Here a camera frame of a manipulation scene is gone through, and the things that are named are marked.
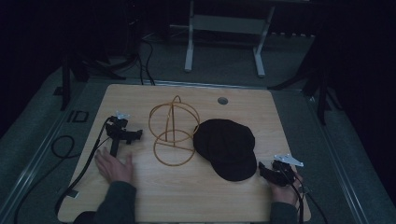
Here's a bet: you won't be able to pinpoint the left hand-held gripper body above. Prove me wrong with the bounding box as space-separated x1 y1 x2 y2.
105 110 131 158

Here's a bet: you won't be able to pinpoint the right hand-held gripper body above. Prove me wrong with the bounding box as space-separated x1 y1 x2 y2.
270 153 304 188

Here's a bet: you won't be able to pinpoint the golden wire hat stand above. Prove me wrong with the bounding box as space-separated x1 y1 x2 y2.
148 94 201 167

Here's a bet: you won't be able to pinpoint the black cap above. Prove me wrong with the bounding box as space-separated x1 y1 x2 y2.
192 118 259 183

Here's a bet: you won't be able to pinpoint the person's right hand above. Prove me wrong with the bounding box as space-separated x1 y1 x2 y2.
268 172 304 207

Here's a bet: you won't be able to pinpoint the person's left hand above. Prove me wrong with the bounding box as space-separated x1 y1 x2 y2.
94 147 134 185

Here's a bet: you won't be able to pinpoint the dark metal stand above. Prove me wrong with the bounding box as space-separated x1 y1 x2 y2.
266 36 344 126
52 50 139 112

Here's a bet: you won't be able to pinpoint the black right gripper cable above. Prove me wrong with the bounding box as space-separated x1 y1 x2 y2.
279 162 329 224

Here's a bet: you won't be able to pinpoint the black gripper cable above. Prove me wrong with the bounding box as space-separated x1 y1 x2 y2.
54 116 112 217
279 162 329 224

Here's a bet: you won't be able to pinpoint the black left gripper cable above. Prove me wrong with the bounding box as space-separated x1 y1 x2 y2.
54 116 112 217

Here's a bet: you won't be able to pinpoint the black floor cable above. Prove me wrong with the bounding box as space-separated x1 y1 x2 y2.
13 134 77 224

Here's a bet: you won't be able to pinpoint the black hanging cables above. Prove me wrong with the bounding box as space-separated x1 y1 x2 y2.
124 0 156 87

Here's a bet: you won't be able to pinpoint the white metal table frame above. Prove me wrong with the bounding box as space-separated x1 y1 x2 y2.
169 0 312 78

